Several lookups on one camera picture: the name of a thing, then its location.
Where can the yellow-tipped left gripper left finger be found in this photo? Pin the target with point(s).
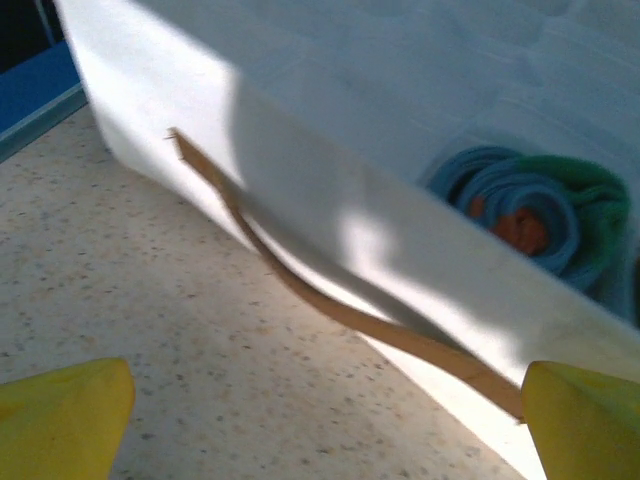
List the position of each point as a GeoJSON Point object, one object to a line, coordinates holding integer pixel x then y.
{"type": "Point", "coordinates": [60, 425]}

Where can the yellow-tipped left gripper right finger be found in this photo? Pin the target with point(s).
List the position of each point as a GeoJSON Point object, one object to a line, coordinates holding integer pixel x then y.
{"type": "Point", "coordinates": [590, 430]}

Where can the blue orange striped sock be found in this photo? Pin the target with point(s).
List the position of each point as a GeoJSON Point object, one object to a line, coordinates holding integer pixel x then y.
{"type": "Point", "coordinates": [525, 195]}

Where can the white divided storage box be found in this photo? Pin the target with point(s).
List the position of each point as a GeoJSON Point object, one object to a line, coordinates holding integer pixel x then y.
{"type": "Point", "coordinates": [350, 75]}

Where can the blue table border strip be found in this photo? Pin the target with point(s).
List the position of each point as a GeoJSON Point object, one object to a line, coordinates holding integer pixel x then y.
{"type": "Point", "coordinates": [30, 95]}

